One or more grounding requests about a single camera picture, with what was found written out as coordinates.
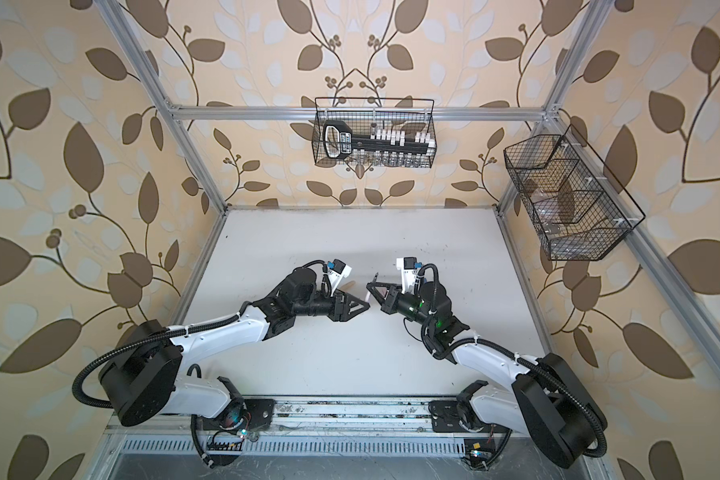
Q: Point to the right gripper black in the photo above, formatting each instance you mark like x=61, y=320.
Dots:
x=390, y=303

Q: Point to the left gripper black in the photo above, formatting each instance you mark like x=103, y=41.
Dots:
x=340, y=309

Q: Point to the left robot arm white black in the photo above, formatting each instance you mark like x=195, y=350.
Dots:
x=155, y=371

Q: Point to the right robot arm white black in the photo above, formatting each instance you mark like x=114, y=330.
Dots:
x=539, y=396

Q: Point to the black white tool in basket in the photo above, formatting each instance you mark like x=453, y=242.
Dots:
x=340, y=141

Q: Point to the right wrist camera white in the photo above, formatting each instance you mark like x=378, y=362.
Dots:
x=408, y=268

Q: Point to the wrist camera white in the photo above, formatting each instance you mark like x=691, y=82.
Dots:
x=338, y=271
x=408, y=268

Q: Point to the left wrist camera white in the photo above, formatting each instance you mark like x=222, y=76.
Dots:
x=338, y=271

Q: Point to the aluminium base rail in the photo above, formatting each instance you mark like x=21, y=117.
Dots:
x=311, y=426

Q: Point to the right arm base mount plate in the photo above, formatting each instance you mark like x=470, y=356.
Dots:
x=455, y=416

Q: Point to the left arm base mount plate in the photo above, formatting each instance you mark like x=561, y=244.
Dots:
x=253, y=413

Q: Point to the black wire basket right wall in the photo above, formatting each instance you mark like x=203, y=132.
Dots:
x=575, y=207

